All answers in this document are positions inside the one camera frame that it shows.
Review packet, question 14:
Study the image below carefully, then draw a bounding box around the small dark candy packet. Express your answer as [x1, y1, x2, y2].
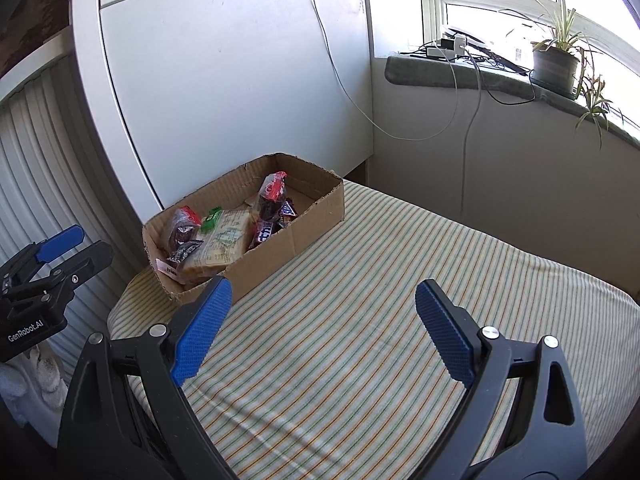
[167, 241, 203, 263]

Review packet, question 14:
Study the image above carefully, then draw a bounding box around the grey cable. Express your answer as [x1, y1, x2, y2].
[461, 57, 483, 216]

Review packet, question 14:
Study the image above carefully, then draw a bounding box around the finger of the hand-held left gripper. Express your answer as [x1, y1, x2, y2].
[36, 225, 85, 264]
[47, 240, 115, 287]

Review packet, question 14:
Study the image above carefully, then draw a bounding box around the white power strip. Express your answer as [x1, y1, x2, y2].
[425, 35, 468, 61]

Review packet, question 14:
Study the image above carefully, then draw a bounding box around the pink snack packet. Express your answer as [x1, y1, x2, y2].
[156, 258, 182, 282]

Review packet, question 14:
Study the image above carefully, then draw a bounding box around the brown cake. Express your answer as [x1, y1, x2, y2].
[252, 171, 288, 221]
[167, 206, 203, 253]

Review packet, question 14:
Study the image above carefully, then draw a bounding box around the white cable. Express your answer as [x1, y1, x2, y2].
[309, 0, 458, 142]

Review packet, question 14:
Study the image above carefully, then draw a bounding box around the potted plant in grey pot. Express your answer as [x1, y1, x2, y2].
[500, 0, 601, 97]

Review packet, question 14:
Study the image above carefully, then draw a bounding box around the clear bag of bread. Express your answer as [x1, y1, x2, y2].
[182, 209, 251, 281]

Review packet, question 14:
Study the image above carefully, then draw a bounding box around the small trailing plant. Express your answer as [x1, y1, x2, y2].
[572, 75, 626, 151]

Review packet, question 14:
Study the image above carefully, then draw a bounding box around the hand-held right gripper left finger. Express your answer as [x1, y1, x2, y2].
[57, 276, 233, 480]

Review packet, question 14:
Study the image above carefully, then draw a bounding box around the person's left hand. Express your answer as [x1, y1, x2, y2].
[0, 347, 68, 431]

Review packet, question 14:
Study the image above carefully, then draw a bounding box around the white framed window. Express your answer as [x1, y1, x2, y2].
[405, 0, 640, 126]

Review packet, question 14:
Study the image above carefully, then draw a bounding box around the cardboard box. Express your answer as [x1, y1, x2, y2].
[142, 154, 346, 306]

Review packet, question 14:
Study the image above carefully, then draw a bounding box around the printed green candy packet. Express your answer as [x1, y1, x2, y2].
[200, 206, 223, 233]

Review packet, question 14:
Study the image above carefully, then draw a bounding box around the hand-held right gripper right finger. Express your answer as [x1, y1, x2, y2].
[415, 279, 588, 480]

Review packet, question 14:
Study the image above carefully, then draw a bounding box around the white cabinet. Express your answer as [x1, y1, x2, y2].
[72, 0, 373, 211]

